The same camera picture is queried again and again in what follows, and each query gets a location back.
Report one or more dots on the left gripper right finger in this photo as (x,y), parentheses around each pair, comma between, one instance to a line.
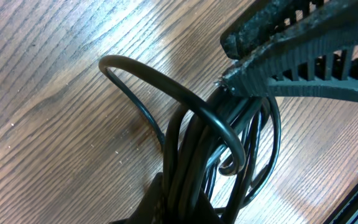
(204,212)

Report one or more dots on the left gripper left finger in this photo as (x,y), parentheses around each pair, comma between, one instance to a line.
(151,207)

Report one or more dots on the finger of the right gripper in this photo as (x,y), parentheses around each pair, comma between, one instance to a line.
(296,61)
(259,22)

